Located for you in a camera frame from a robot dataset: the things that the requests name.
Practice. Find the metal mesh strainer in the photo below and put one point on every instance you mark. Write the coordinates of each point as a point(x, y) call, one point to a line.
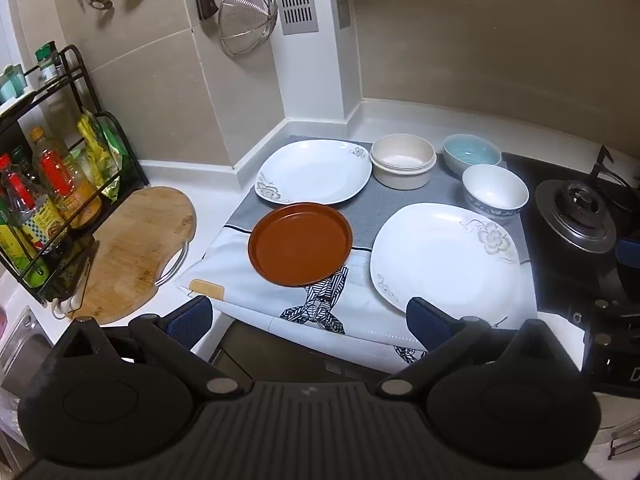
point(247, 15)

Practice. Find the yellow snack packet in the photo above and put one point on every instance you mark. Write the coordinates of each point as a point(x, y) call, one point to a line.
point(90, 152)

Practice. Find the green bottle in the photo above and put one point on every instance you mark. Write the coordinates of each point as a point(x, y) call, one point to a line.
point(17, 257)

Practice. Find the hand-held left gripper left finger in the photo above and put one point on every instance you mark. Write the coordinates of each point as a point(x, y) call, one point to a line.
point(192, 321)

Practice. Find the grey white printed cloth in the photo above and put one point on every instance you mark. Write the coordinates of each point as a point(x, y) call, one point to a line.
point(372, 220)

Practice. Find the red cap sauce bottle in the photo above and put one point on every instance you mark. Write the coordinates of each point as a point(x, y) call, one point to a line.
point(30, 212)

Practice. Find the white square floral plate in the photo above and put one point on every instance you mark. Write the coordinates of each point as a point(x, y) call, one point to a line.
point(442, 257)
point(315, 172)

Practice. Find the metal sink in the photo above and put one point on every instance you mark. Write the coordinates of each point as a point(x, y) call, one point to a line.
point(22, 347)

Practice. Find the cooking oil bottle red label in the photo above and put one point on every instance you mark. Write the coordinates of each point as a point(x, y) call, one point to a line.
point(65, 185)

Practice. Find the teal striped bowl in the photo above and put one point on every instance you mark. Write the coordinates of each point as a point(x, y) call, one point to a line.
point(471, 152)

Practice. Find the white bowl blue pattern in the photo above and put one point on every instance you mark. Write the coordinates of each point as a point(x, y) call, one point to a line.
point(495, 191)

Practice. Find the green snack packet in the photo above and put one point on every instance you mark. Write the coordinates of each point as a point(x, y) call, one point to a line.
point(114, 152)

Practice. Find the clear plastic bag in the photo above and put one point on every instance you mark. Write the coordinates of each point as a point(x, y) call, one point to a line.
point(9, 415)

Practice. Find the wooden cutting board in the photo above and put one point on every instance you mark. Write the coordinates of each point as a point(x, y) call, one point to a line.
point(135, 250)

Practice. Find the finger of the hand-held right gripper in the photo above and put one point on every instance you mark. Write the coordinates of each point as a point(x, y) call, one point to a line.
point(628, 251)

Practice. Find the teal cups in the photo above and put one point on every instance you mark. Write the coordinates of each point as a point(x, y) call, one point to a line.
point(11, 84)

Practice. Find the black pan support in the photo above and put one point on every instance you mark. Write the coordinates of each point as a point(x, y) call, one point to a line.
point(607, 167)

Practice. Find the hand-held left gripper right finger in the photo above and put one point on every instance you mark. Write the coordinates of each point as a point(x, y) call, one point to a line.
point(426, 324)

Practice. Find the gas burner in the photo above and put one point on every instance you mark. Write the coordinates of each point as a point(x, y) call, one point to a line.
point(575, 212)

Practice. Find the black gas stove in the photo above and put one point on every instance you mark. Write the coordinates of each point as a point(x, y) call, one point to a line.
point(555, 270)

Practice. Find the beige bowl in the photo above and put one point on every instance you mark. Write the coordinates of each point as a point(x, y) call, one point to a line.
point(402, 162)

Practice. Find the green cap spice jar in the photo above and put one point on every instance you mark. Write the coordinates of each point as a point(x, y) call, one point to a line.
point(48, 65)

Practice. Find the brown round plate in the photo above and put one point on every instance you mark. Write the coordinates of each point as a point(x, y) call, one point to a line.
point(300, 244)

